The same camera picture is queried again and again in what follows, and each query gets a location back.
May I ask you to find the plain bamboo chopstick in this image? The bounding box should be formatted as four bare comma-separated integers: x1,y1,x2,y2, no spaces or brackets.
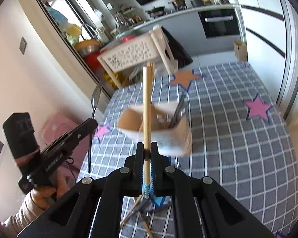
139,213,154,238

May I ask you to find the black handled steel spoon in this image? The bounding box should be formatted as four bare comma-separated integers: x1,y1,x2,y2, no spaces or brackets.
87,82,102,174

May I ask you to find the blue patterned bamboo chopstick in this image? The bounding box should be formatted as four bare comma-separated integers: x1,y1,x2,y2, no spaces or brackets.
143,62,152,199

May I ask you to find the person's left forearm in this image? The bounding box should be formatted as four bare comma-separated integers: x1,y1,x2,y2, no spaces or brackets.
0,192,44,237

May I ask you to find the person's left hand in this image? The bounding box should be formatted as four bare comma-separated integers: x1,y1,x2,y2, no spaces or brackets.
30,170,69,210

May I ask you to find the pink plastic stool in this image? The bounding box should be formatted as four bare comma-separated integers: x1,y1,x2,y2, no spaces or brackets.
38,112,90,174

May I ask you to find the beige plastic utensil holder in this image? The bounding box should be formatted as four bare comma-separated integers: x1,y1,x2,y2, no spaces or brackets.
117,101,193,157

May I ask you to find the grey checkered tablecloth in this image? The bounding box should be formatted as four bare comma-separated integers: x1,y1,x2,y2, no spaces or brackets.
77,62,298,236

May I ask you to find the red container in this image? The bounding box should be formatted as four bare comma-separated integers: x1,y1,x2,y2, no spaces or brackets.
83,52,102,71

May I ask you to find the yellow steel pot stack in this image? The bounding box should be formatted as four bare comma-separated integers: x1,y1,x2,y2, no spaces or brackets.
74,39,101,58

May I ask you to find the black bag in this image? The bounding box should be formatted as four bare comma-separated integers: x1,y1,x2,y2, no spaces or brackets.
161,26,193,69

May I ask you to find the cardboard box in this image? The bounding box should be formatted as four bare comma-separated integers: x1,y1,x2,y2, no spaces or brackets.
232,40,248,62

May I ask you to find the built-in black oven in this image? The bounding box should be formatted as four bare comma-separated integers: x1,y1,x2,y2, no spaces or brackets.
198,9,240,38

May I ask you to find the black wok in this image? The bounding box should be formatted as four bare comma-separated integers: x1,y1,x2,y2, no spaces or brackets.
145,6,165,18

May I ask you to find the white refrigerator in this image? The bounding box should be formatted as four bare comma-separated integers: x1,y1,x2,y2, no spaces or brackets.
236,0,289,97

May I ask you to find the steel cooking pot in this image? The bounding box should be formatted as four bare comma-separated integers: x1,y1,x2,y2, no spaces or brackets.
170,0,187,11

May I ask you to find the black pot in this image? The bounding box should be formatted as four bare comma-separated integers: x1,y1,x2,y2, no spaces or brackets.
191,0,204,8

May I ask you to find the grey wall switch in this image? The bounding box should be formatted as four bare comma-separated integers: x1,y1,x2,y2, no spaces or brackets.
19,37,27,55

